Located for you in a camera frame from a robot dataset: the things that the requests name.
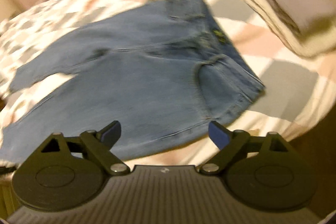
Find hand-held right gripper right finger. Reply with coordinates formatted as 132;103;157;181
199;121;291;175

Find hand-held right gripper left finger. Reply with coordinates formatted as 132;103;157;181
41;121;130;175

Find blue denim jeans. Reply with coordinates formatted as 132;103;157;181
0;0;266;164

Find checkered bear print quilt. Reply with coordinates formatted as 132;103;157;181
0;0;336;169

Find folded white blanket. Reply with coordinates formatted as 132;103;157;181
240;0;336;58

